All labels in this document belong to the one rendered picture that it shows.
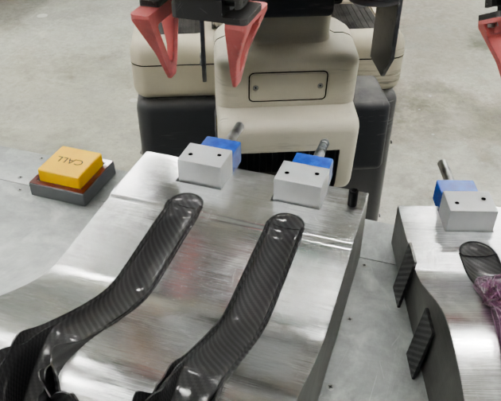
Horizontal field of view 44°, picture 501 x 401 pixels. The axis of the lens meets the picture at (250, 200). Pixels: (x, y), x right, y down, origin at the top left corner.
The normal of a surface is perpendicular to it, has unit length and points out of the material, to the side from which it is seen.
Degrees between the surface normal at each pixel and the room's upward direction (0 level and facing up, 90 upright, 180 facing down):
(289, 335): 15
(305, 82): 98
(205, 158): 0
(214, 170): 90
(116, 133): 0
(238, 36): 111
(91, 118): 0
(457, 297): 28
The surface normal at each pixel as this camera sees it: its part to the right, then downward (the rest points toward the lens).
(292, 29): 0.07, 0.71
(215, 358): 0.17, -0.97
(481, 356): 0.00, -0.66
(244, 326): 0.04, -0.92
